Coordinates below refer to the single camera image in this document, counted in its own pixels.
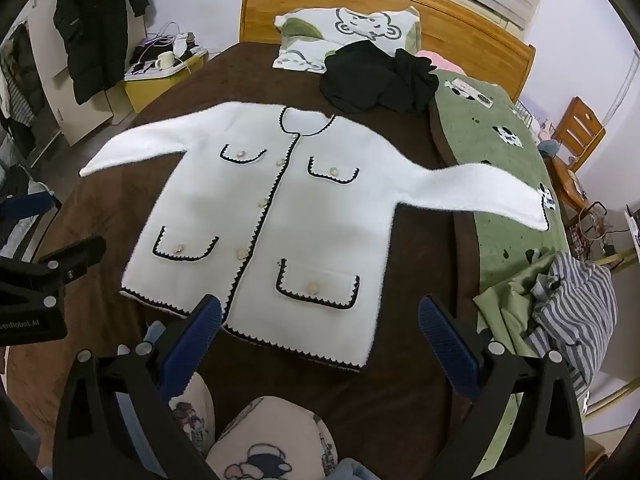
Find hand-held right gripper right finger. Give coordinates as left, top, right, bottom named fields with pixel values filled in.
left=418, top=295, right=587, bottom=480

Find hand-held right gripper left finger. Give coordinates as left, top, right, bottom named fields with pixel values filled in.
left=52, top=294, right=223, bottom=480

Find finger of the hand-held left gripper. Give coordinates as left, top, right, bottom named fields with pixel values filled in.
left=0, top=192, right=57, bottom=222
left=0, top=235, right=107, bottom=312

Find white cardigan with black trim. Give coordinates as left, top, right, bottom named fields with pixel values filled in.
left=79, top=101, right=551, bottom=373

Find hanging dark clothes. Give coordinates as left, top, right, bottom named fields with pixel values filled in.
left=0, top=22, right=46, bottom=171

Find black clothes pile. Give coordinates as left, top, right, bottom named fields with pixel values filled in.
left=320, top=40, right=441, bottom=116

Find light green cloth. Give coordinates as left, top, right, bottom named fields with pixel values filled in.
left=472, top=247, right=566, bottom=361

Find white wardrobe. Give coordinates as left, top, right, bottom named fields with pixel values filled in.
left=30, top=0, right=116, bottom=148

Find cartoon print pajama knees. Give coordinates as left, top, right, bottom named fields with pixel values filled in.
left=205, top=395, right=338, bottom=480

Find grey striped garment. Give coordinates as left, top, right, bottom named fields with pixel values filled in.
left=527, top=251, right=618, bottom=396

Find brown bed blanket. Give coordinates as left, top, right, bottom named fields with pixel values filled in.
left=7, top=42, right=501, bottom=480

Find green printed blanket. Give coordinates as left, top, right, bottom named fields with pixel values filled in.
left=429, top=70, right=573, bottom=311

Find black hanging coat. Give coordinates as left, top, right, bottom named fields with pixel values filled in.
left=52, top=0, right=151, bottom=106

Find wooden table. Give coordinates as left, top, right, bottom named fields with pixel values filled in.
left=545, top=157, right=603, bottom=211

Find wooden chair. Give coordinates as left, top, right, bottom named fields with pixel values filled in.
left=550, top=96, right=607, bottom=171

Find pink cloth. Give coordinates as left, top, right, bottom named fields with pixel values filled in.
left=415, top=49, right=466, bottom=73

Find white green printed pillow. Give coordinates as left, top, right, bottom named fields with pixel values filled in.
left=272, top=6, right=422, bottom=72

